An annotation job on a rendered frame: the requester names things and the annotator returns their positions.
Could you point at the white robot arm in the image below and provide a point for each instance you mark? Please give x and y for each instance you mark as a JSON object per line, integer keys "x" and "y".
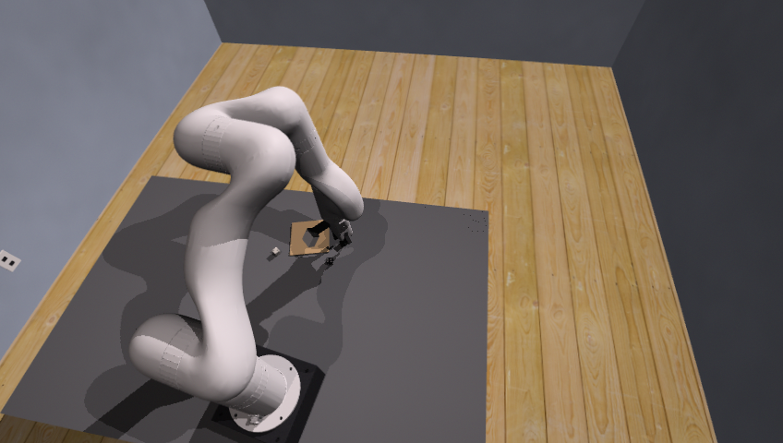
{"x": 215, "y": 359}

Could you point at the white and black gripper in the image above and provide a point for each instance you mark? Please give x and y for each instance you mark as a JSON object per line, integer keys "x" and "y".
{"x": 340, "y": 230}

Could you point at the tan mat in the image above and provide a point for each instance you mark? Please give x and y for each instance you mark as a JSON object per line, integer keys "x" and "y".
{"x": 298, "y": 246}

